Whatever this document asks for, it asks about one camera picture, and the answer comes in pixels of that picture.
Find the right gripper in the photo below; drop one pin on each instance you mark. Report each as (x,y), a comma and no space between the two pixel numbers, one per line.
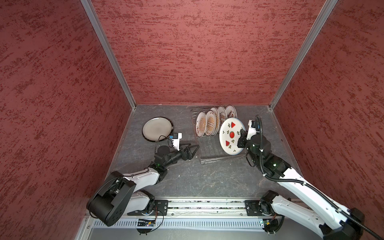
(242,139)

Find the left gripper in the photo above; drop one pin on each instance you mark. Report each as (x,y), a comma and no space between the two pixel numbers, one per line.
(189,156)

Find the watermelon print white plate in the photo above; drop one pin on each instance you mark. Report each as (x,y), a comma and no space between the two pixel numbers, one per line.
(230,133)

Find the white leaf pattern plate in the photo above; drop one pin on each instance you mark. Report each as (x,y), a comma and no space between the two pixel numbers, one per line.
(157,129)

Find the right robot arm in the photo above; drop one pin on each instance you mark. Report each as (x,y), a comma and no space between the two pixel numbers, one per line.
(322,215)

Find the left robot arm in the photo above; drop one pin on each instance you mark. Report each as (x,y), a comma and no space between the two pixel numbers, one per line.
(123,194)

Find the orange sunburst plate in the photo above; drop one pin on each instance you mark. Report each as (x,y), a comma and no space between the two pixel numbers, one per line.
(201,124)
(212,118)

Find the red character white plate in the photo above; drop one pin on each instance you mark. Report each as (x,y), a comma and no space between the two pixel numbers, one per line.
(231,111)

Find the right corner aluminium profile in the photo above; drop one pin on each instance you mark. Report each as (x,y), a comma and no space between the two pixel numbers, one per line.
(318,24)

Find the corner aluminium profile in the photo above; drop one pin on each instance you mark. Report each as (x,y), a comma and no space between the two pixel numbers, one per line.
(97,26)
(318,24)

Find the left corner aluminium profile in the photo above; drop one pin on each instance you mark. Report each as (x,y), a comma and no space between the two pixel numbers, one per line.
(97,26)

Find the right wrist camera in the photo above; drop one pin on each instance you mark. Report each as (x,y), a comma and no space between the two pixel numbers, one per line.
(252,127)

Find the metal wire dish rack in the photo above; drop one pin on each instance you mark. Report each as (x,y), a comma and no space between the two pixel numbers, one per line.
(210,148)

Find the aluminium front rail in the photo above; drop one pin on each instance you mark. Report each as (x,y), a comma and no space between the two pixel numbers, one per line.
(207,205)

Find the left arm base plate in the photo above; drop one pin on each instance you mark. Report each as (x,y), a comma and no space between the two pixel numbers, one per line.
(154,207)

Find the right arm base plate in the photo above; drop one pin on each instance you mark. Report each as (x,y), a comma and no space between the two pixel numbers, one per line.
(260,208)

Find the perforated cable tray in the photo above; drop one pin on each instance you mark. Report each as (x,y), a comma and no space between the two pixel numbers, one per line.
(253,225)

